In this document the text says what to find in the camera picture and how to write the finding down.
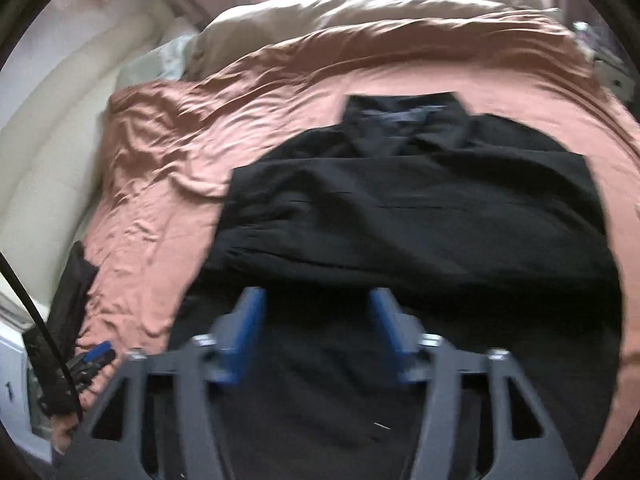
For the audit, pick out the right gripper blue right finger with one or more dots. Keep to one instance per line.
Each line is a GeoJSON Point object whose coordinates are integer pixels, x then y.
{"type": "Point", "coordinates": [423, 358]}

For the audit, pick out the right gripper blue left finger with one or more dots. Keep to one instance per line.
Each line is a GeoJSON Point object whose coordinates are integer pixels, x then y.
{"type": "Point", "coordinates": [115, 440]}

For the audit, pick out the black button-up shirt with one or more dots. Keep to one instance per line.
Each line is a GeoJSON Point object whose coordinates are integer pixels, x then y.
{"type": "Point", "coordinates": [489, 232]}

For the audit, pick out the black folded clothes pile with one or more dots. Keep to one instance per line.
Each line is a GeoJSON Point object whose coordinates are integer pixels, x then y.
{"type": "Point", "coordinates": [68, 307]}

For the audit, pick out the person's left hand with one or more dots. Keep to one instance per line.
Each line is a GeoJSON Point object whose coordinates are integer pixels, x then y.
{"type": "Point", "coordinates": [63, 428]}

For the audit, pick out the white left nightstand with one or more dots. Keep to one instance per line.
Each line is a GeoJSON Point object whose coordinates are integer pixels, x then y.
{"type": "Point", "coordinates": [15, 408]}

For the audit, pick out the white nightstand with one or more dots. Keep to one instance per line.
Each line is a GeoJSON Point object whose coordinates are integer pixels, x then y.
{"type": "Point", "coordinates": [15, 408]}
{"type": "Point", "coordinates": [609, 68]}

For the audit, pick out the brown bed blanket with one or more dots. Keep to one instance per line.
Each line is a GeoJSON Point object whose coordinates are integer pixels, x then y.
{"type": "Point", "coordinates": [170, 146]}

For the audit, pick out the cream leather headboard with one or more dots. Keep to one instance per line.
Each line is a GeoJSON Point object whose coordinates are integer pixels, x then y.
{"type": "Point", "coordinates": [54, 92]}

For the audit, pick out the light green pillow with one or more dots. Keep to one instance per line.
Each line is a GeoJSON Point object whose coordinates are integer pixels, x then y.
{"type": "Point", "coordinates": [166, 62]}

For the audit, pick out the white right nightstand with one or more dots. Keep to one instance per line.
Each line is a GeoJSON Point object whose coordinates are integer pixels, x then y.
{"type": "Point", "coordinates": [609, 68]}

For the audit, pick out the beige duvet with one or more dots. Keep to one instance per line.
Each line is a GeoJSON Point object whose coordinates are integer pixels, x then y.
{"type": "Point", "coordinates": [244, 29]}

